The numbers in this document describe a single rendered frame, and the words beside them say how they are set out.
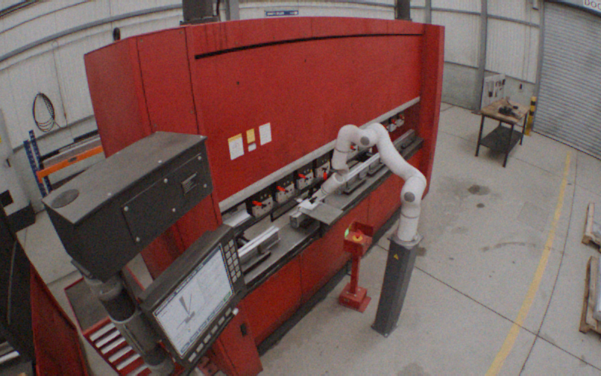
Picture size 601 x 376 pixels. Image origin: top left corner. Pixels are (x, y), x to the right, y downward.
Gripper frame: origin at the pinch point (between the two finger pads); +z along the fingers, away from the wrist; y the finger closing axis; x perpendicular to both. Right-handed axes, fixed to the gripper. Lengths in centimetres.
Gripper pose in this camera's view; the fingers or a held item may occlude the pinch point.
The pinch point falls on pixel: (314, 200)
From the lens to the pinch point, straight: 222.5
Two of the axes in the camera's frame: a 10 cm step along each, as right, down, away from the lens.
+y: -6.5, 4.1, -6.4
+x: 6.1, 7.8, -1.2
